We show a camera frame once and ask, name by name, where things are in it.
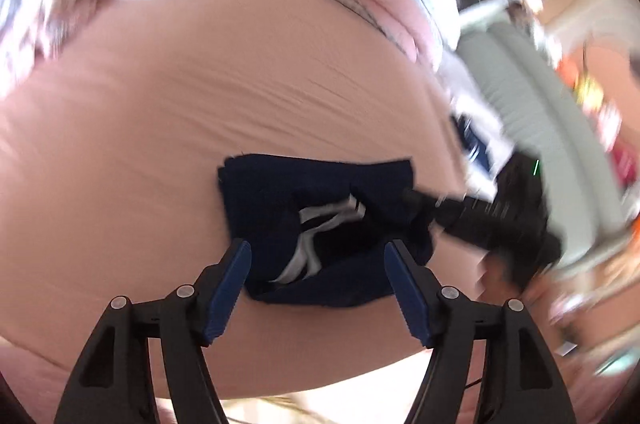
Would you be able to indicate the pink white plush toy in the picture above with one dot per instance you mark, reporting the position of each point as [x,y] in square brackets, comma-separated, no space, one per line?
[609,122]

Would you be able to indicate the yellow plush toy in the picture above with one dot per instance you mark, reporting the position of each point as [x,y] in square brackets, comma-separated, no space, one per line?
[589,94]

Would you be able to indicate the folded navy striped garment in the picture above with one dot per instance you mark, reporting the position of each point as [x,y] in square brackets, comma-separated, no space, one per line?
[475,148]

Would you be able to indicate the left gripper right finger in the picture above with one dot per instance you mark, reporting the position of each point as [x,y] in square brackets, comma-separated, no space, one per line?
[492,356]

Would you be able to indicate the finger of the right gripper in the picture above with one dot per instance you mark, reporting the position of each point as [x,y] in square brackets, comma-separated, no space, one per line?
[419,198]

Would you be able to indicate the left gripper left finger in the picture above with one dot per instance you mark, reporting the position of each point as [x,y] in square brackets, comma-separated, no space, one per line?
[112,380]

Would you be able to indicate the orange plush toy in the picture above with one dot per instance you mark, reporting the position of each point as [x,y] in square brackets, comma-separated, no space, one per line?
[570,72]

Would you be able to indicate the person's right hand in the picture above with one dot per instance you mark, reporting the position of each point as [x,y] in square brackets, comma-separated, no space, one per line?
[496,287]

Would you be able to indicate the pink bed sheet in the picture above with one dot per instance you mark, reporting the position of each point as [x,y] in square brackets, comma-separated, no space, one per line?
[109,154]

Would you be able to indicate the grey-green padded headboard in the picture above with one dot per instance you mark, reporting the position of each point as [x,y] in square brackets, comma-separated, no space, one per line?
[540,115]

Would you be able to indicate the red plush toy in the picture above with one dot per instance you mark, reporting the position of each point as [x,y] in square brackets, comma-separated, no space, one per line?
[625,164]

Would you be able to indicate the white quilted blanket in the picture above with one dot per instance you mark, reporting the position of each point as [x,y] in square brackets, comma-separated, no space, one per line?
[464,97]

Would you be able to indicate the navy shorts with white stripes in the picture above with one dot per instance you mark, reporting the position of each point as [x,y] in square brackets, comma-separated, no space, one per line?
[318,229]

